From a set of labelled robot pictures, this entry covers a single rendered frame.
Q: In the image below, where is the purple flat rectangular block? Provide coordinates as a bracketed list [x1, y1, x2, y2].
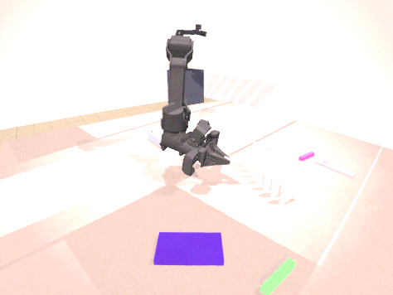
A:
[153, 232, 224, 265]

